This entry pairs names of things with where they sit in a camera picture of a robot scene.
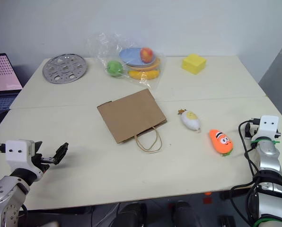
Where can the orange carrot plush toy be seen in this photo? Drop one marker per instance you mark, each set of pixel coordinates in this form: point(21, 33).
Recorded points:
point(221, 142)

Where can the yellow cheese block toy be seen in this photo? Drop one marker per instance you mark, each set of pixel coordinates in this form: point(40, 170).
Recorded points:
point(193, 63)

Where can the orange plate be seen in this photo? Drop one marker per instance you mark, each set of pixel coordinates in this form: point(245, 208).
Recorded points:
point(152, 65)

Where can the red apple toy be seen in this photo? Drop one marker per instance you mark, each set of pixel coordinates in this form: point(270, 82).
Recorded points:
point(146, 54)

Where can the brown paper bag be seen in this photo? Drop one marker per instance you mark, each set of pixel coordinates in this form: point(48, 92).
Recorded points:
point(131, 116)

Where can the green apple toy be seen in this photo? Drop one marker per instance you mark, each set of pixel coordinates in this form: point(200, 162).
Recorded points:
point(114, 68)

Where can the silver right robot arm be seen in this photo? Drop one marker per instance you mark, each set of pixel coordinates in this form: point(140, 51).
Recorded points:
point(270, 179)

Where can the white radish plush toy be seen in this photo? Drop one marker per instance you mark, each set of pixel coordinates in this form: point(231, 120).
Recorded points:
point(190, 121)

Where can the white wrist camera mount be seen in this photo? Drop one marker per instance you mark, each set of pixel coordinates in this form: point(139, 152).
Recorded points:
point(268, 125)
point(16, 153)

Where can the yellow banana toy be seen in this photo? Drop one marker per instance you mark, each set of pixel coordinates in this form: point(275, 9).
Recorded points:
point(143, 74)

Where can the small orange floor object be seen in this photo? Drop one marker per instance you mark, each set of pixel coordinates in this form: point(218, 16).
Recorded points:
point(207, 193)

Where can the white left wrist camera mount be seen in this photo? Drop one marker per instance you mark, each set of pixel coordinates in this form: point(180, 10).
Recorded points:
point(16, 153)

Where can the perforated round metal plate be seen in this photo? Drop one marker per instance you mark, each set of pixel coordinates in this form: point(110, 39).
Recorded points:
point(64, 68)

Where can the blue plate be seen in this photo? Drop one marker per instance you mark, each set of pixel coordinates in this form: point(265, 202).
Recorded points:
point(131, 55)

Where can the dark rounded shape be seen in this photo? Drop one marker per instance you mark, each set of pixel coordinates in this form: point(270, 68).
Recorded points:
point(131, 214)
point(184, 214)

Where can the black floor object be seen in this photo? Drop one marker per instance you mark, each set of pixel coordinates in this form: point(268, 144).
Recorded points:
point(225, 221)

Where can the green zip tie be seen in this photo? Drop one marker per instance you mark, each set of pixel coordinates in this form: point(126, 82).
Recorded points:
point(264, 141)

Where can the clear plastic bag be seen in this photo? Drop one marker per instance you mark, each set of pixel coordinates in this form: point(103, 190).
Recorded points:
point(103, 47)

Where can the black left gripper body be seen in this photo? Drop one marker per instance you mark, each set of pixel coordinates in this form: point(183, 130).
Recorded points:
point(38, 160)

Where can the laptop with pink screen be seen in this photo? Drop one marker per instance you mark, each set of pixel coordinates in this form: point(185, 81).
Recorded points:
point(2, 75)

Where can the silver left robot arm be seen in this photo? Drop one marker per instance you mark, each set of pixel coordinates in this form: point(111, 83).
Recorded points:
point(3, 196)

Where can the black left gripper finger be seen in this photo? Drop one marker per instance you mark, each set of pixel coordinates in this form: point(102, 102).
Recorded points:
point(60, 153)
point(38, 147)

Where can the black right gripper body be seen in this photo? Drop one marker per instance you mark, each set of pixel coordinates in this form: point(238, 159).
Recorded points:
point(278, 133)

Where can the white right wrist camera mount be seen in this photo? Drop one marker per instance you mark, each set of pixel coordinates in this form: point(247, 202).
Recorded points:
point(268, 125)

